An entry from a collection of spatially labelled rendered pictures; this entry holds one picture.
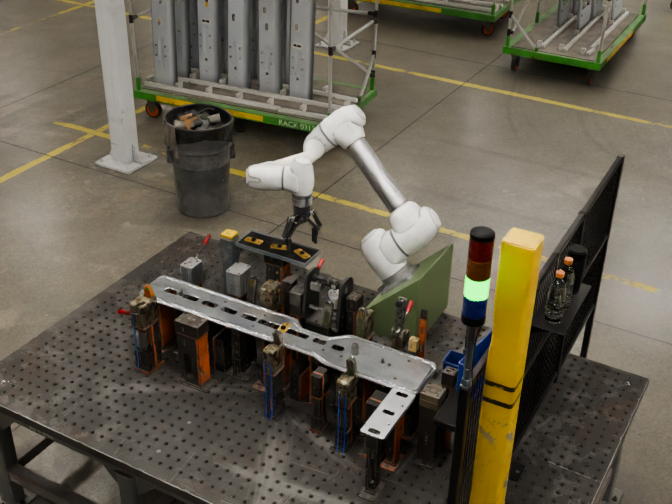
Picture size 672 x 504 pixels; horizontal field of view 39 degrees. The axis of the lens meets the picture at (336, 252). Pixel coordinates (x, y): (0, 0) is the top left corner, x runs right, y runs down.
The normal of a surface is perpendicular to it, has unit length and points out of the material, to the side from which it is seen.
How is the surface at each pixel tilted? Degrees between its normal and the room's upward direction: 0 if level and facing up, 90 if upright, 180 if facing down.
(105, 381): 0
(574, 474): 0
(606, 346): 0
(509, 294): 90
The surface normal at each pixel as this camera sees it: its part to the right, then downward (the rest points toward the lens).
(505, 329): -0.53, 0.47
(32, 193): 0.02, -0.86
